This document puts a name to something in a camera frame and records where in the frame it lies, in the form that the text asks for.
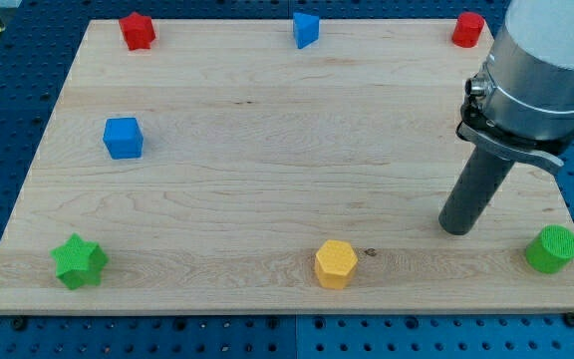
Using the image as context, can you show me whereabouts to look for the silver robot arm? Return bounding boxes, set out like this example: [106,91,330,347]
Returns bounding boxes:
[456,0,574,176]

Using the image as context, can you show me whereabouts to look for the blue cube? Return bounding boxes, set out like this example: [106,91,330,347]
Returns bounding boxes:
[103,117,144,160]

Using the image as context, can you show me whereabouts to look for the light wooden board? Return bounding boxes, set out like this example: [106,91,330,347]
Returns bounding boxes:
[0,19,574,316]

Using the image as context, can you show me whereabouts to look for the yellow hexagonal block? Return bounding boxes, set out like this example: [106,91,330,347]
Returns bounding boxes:
[314,239,358,289]

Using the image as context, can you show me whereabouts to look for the blue triangular prism block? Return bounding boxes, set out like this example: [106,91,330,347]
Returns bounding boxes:
[292,12,320,49]

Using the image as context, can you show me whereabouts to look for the dark grey cylindrical pointer tool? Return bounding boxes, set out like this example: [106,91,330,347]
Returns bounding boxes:
[438,148,514,235]

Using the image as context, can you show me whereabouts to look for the red star block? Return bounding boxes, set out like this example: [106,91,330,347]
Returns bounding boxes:
[119,12,156,51]

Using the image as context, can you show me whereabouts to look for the green star block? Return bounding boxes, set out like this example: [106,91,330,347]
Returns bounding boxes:
[50,233,109,290]

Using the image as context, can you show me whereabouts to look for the red cylinder block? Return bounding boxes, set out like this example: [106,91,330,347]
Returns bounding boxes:
[451,12,485,48]

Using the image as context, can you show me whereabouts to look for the green cylinder block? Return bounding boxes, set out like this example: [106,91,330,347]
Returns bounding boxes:
[525,224,574,274]

